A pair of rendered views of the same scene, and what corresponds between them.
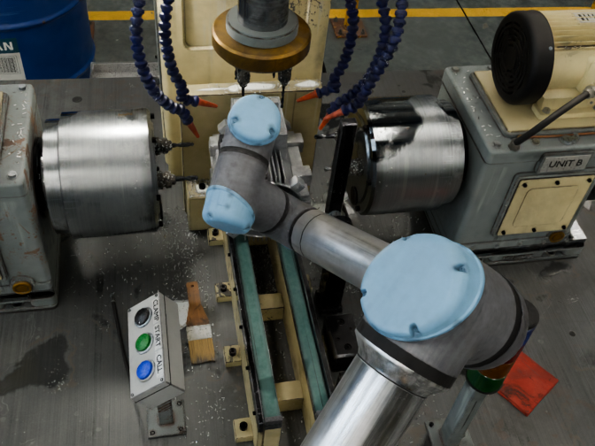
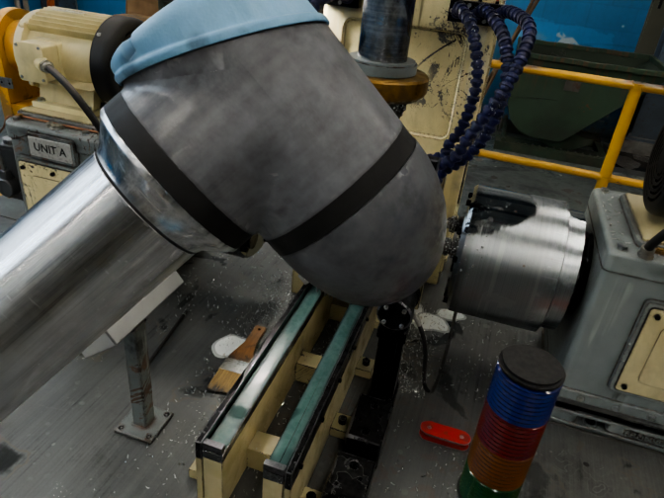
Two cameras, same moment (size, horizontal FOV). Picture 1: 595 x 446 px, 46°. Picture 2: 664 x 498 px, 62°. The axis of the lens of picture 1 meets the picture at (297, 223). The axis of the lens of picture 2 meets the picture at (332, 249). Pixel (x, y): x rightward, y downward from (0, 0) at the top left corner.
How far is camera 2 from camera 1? 0.65 m
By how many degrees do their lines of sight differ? 30
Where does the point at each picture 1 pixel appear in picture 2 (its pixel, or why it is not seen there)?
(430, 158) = (534, 249)
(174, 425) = (145, 430)
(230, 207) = not seen: hidden behind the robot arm
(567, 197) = not seen: outside the picture
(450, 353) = (188, 120)
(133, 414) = (121, 405)
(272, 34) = (379, 63)
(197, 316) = (244, 353)
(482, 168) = (599, 277)
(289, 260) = (349, 323)
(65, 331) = not seen: hidden behind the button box
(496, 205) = (617, 342)
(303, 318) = (324, 373)
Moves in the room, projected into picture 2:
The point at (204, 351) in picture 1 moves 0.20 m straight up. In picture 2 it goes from (225, 382) to (225, 293)
